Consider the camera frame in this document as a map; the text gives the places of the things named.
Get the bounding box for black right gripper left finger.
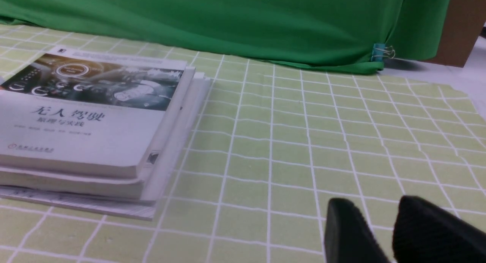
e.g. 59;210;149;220
324;198;389;263

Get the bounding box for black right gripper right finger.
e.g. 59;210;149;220
392;195;486;263

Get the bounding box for green checkered tablecloth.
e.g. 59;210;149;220
1;25;485;263

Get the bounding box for teal binder clip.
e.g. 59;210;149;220
370;43;396;62

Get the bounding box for bottom thin white booklet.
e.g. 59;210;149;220
1;72;212;221

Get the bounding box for green backdrop cloth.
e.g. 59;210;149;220
1;0;450;74

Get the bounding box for brown cardboard box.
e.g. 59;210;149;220
425;0;486;68

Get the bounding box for top book with car cover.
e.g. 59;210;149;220
0;46;196;179

